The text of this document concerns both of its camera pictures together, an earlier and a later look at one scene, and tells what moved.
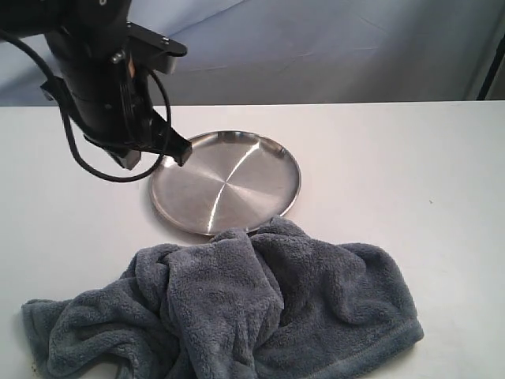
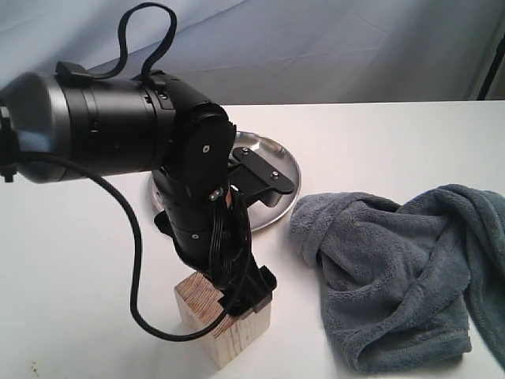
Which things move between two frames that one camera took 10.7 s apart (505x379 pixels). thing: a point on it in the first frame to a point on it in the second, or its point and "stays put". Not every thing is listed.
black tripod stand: x=491 y=73 stays put
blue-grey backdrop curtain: x=264 y=52 stays put
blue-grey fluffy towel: x=274 y=302 to x=403 y=285
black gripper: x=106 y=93 to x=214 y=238
